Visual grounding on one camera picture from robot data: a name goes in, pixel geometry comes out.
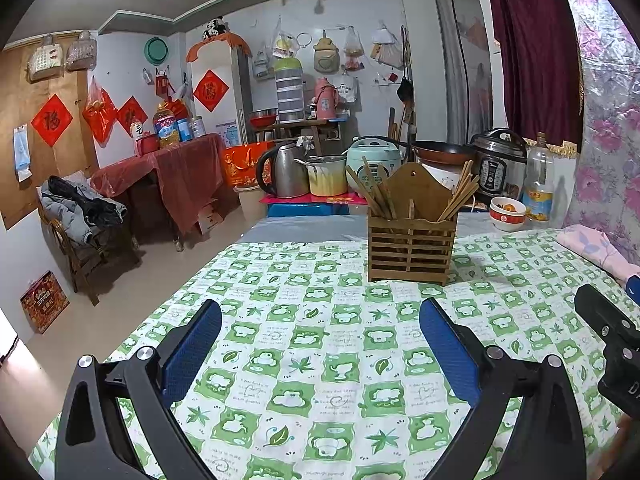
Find blue and white poster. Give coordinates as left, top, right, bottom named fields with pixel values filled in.
left=215, top=119, right=242, bottom=149

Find red cloth covered table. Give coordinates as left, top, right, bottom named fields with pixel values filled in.
left=90, top=132, right=237, bottom=252

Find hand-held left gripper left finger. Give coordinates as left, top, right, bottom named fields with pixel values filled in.
left=54, top=298, right=224, bottom=480

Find wooden chair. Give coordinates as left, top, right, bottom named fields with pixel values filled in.
left=37, top=200, right=144, bottom=307

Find pink tray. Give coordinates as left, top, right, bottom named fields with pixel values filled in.
left=259, top=193, right=369, bottom=206

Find pile of dark clothes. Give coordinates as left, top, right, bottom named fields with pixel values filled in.
left=40, top=175, right=129, bottom=247

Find red basin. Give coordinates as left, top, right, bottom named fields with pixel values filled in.
left=248, top=108, right=279, bottom=129

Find light green rice cooker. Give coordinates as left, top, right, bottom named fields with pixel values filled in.
left=346, top=135, right=404, bottom=193

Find grey bed sheet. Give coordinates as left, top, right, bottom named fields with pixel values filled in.
left=239, top=214, right=372, bottom=250

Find bunch of wooden chopsticks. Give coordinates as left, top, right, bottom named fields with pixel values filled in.
left=346, top=156, right=476, bottom=223

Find cooking oil bottle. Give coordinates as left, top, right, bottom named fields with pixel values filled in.
left=152, top=102, right=180, bottom=149

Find yellow pot with lid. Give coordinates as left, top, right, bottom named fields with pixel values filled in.
left=294, top=155, right=350, bottom=197

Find plastic bag with pink contents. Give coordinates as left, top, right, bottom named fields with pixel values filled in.
left=342, top=25, right=364, bottom=72

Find white printed cloth bag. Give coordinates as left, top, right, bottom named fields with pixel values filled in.
left=339, top=73, right=361, bottom=104

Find dark frying pan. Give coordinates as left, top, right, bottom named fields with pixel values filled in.
left=411, top=140, right=478, bottom=163

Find stainless steel kettle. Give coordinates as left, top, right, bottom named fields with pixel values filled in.
left=256, top=141, right=311, bottom=199

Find cardboard box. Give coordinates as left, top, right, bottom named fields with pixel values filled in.
left=196, top=199, right=225, bottom=237

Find wooden chopstick holder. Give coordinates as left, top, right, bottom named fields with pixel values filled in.
left=367, top=162, right=459, bottom=286

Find blue mat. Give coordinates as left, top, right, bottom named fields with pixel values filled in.
left=266, top=202, right=352, bottom=219

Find grey sheer curtain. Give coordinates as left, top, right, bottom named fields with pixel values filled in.
left=432, top=0, right=507, bottom=147

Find purple floral wall cloth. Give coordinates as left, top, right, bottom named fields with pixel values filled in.
left=552, top=0, right=640, bottom=268

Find white bucket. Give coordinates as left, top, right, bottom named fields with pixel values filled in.
left=233, top=183, right=267, bottom=232

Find white plastic bag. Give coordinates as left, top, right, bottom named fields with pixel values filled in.
left=370, top=21, right=404, bottom=69

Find red and white bowl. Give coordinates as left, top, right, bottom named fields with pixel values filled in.
left=489, top=196, right=527, bottom=233

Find wooden shelf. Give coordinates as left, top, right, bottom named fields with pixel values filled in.
left=252, top=117, right=352, bottom=161

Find clear hanging bag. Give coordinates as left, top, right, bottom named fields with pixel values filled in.
left=65, top=30, right=99, bottom=72
left=27, top=34, right=66, bottom=82

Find green round basin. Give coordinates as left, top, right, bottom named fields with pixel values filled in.
left=144, top=37, right=170, bottom=66

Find stacked steamer with green lid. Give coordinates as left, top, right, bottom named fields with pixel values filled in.
left=274, top=57, right=306, bottom=122

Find clear glass bottle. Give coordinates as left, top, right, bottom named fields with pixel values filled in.
left=522, top=132, right=556, bottom=224

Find green patterned tablecloth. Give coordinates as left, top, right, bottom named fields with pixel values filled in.
left=27, top=227, right=640, bottom=480

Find pink floral pillow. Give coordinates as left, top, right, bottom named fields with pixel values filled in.
left=556, top=224, right=640, bottom=287

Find red diamond paper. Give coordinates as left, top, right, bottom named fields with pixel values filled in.
left=116, top=96, right=149, bottom=137
left=30, top=93, right=74, bottom=147
left=192, top=70, right=230, bottom=114

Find white electric cooker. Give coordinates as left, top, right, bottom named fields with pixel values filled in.
left=419, top=160, right=475, bottom=192

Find orange cloth cover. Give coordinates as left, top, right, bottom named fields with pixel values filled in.
left=185, top=31, right=253, bottom=64

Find red gift bag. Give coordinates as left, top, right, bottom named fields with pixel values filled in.
left=222, top=142, right=279, bottom=187

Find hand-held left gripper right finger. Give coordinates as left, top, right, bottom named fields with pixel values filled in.
left=419, top=297, right=586, bottom=480

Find wooden wall board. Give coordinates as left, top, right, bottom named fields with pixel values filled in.
left=0, top=49, right=100, bottom=233

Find plastic bag with yellow contents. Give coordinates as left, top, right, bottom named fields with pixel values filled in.
left=271, top=14, right=301, bottom=59

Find red gift box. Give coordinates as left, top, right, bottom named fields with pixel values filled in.
left=20, top=270, right=71, bottom=335

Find black ladle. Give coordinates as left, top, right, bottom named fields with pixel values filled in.
left=396, top=25, right=416, bottom=104

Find red plastic bag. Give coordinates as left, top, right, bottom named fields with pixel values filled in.
left=82, top=75, right=117, bottom=147

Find white refrigerator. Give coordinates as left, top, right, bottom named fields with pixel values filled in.
left=187, top=42, right=254, bottom=147

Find beige jar-shaped bag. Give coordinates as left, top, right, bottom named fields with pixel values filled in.
left=313, top=31, right=342, bottom=74

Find pink thermos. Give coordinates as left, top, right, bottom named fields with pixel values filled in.
left=313, top=77, right=343, bottom=121

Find leaning wooden sticks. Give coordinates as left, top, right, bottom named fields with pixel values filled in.
left=386, top=105, right=419, bottom=144

